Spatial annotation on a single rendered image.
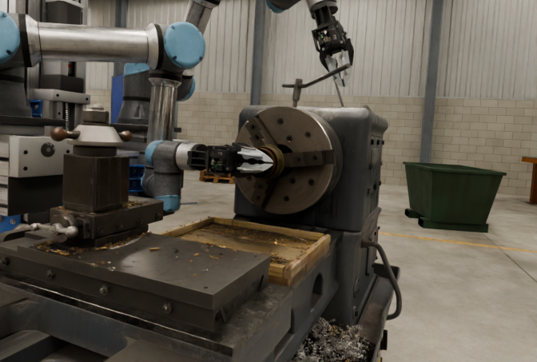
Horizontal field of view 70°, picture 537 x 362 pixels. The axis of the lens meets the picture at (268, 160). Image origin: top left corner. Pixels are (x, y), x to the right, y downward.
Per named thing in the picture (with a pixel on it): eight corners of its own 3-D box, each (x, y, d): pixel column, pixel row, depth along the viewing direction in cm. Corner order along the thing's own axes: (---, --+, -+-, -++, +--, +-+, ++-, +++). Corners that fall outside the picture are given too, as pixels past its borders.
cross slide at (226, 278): (69, 240, 74) (69, 216, 74) (270, 285, 57) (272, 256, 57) (-26, 264, 59) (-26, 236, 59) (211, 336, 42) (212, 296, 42)
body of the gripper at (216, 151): (226, 177, 92) (185, 173, 97) (243, 174, 100) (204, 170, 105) (228, 145, 91) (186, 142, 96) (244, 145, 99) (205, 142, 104)
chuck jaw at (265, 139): (271, 156, 114) (251, 123, 116) (284, 146, 112) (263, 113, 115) (255, 157, 104) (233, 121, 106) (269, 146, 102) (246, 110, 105)
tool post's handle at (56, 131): (73, 141, 57) (73, 128, 57) (83, 142, 56) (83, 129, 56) (46, 141, 53) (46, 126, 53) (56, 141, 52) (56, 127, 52)
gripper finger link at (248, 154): (264, 164, 89) (230, 161, 93) (274, 162, 95) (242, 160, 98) (265, 150, 89) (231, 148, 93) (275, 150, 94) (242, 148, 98)
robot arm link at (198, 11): (144, 89, 150) (189, -55, 128) (177, 93, 161) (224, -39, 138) (157, 105, 143) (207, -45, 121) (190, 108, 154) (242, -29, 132)
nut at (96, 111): (97, 125, 62) (97, 104, 62) (115, 126, 60) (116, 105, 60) (75, 124, 58) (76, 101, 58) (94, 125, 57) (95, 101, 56)
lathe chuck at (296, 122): (238, 196, 126) (253, 101, 122) (329, 220, 114) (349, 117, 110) (224, 200, 118) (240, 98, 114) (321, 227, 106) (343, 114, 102)
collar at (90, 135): (97, 143, 65) (97, 125, 64) (133, 146, 62) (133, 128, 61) (54, 143, 57) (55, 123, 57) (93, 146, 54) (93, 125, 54)
